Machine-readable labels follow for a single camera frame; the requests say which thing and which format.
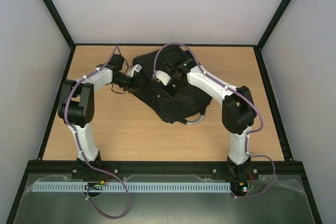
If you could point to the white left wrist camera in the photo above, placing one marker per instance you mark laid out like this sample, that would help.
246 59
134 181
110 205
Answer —
134 70

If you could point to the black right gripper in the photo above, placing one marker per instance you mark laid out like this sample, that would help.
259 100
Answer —
166 91

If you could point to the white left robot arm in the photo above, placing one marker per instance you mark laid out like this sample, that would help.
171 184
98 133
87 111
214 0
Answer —
77 101

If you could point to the light blue cable duct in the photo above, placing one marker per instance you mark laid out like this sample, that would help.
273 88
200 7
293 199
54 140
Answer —
132 187

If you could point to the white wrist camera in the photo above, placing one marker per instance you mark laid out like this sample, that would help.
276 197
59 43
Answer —
162 77
134 70

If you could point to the black frame post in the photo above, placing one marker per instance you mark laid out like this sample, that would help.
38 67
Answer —
273 23
59 22

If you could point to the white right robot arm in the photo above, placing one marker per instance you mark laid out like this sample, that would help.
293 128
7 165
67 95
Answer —
238 110

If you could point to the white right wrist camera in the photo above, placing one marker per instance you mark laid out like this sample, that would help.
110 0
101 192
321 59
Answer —
162 77

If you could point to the black left frame post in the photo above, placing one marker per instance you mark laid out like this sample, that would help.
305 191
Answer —
59 22

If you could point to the black student bag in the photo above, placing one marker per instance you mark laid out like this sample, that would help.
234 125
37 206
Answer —
183 102

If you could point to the black front mounting rail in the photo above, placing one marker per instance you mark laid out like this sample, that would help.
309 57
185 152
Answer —
213 170

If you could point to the black right frame post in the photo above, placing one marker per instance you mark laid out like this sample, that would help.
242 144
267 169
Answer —
273 23

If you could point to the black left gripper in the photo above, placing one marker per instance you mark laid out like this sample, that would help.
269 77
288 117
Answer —
137 84

